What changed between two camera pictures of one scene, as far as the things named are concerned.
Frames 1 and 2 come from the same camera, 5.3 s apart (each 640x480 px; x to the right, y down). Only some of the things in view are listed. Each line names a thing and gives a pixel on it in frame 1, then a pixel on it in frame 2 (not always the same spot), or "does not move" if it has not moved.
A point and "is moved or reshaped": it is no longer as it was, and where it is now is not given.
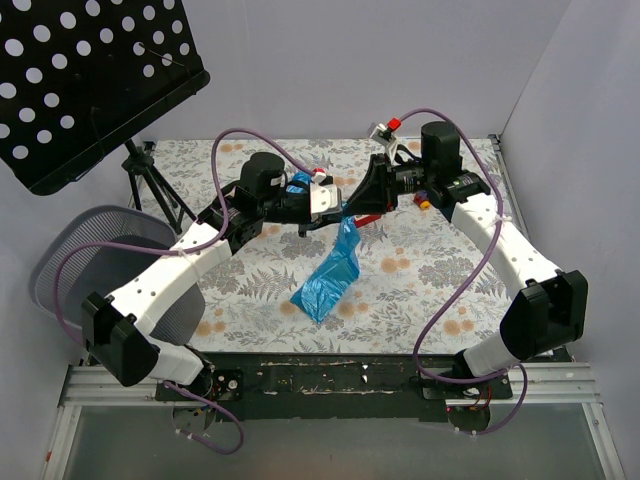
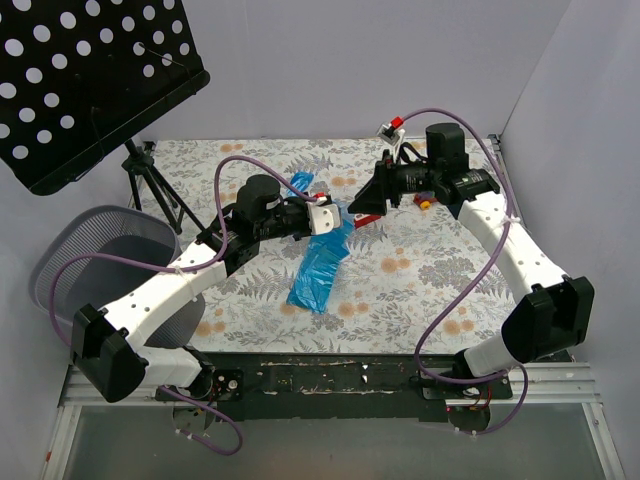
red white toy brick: x=361 y=219 does not move
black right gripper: x=388 y=182 does not move
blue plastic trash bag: x=321 y=290 is moved or reshaped
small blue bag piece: x=299 y=176 does not move
